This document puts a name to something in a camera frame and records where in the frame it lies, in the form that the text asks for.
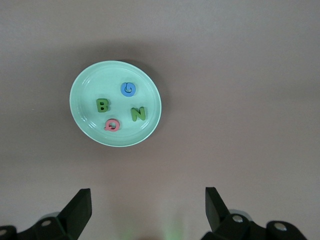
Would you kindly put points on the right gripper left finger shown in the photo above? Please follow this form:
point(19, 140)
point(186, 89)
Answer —
point(75, 215)

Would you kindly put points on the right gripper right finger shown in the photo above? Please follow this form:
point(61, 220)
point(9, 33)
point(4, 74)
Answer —
point(220, 220)

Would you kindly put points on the pink foam letter Q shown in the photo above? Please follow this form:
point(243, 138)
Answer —
point(107, 124)

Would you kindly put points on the green foam letter B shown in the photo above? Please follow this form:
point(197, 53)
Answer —
point(99, 106)

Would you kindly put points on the green foam letter N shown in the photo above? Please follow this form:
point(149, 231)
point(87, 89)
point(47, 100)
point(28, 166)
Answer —
point(138, 114)

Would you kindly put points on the blue foam letter G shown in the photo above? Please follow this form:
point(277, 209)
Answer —
point(123, 90)

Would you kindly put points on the green plate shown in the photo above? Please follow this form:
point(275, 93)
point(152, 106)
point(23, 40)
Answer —
point(112, 75)

